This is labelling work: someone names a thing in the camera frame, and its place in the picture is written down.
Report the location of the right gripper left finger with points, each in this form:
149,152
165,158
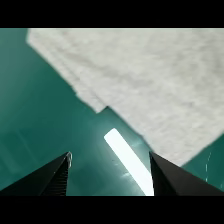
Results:
50,181

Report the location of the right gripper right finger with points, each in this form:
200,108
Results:
175,181

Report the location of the white garment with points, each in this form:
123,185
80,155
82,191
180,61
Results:
156,80

